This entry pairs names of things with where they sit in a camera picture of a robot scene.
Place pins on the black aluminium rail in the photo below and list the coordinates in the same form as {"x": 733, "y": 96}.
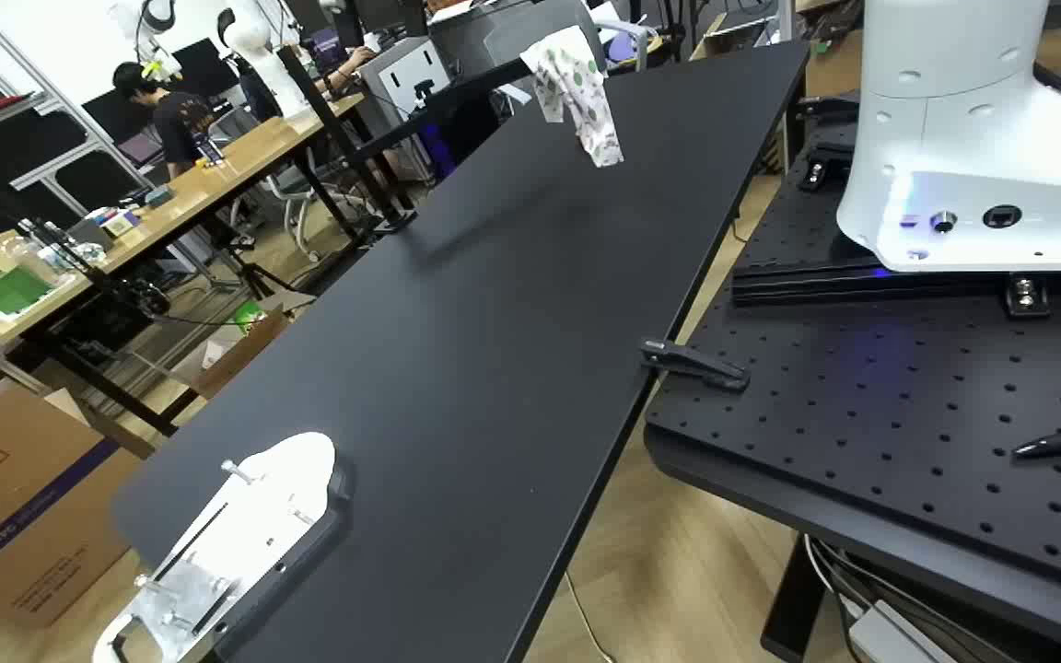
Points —
{"x": 875, "y": 285}

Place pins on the green flat board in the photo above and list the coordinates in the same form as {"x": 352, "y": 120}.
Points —
{"x": 12, "y": 293}

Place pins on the white metal shelf frame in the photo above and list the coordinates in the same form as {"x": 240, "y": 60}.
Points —
{"x": 55, "y": 104}

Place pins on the long wooden desk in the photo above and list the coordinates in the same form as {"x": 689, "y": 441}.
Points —
{"x": 212, "y": 177}

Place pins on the white power adapter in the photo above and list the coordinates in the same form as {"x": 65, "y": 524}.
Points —
{"x": 892, "y": 636}

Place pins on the brown cardboard box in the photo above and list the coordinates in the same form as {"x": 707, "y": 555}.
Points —
{"x": 14, "y": 503}

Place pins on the black perforated breadboard table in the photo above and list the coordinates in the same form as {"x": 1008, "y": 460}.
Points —
{"x": 901, "y": 430}

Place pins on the black clamp-on stand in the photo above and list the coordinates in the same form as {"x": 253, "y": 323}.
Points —
{"x": 458, "y": 104}

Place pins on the white cloth with green print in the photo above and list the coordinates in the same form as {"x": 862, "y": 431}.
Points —
{"x": 576, "y": 96}

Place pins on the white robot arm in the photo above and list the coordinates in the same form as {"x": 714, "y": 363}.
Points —
{"x": 959, "y": 124}

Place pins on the gray metal cabinet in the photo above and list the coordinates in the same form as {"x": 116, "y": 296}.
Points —
{"x": 406, "y": 75}

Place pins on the seated person in black shirt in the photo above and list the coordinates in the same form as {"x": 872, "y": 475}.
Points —
{"x": 173, "y": 124}

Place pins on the black bracket with bolt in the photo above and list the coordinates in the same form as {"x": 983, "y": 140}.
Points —
{"x": 1030, "y": 296}

